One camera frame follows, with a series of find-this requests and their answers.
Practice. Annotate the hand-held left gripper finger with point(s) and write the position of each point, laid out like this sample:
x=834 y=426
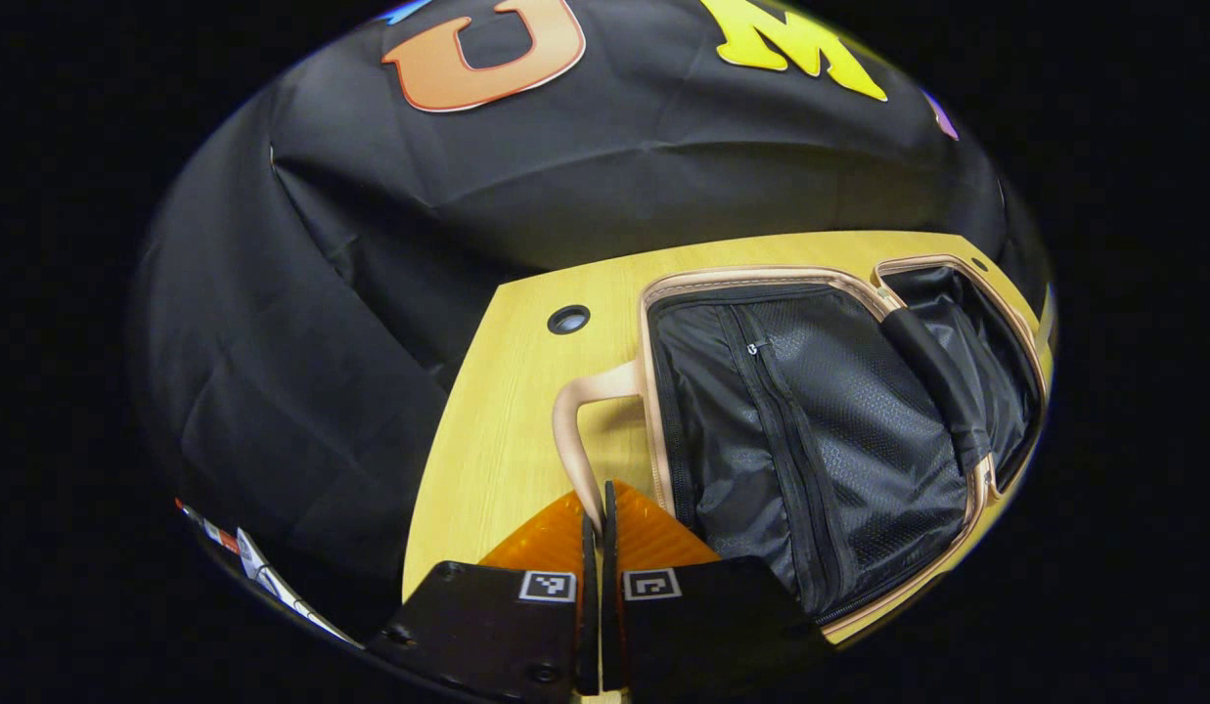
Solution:
x=610 y=626
x=589 y=626

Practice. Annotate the pink suitcase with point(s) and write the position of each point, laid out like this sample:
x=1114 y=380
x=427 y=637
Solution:
x=761 y=440

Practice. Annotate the white red printed strip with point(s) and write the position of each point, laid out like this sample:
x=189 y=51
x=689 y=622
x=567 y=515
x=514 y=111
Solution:
x=257 y=572

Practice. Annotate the black backdrop cloth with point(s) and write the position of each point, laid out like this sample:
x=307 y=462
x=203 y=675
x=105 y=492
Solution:
x=321 y=342

